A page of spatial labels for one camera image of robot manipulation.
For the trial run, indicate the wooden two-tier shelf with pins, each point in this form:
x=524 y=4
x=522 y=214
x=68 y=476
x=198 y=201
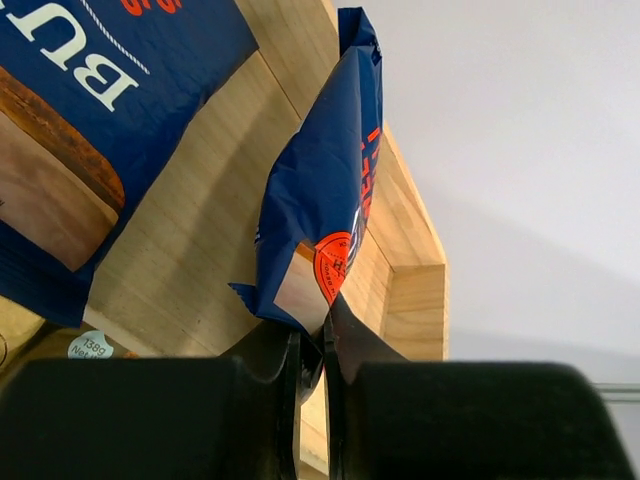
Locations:
x=192 y=236

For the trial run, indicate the blue Burts bag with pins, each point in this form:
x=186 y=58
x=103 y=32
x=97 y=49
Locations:
x=319 y=191
x=95 y=98

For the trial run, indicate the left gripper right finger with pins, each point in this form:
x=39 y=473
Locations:
x=393 y=418

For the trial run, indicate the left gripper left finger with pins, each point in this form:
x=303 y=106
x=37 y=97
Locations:
x=234 y=416

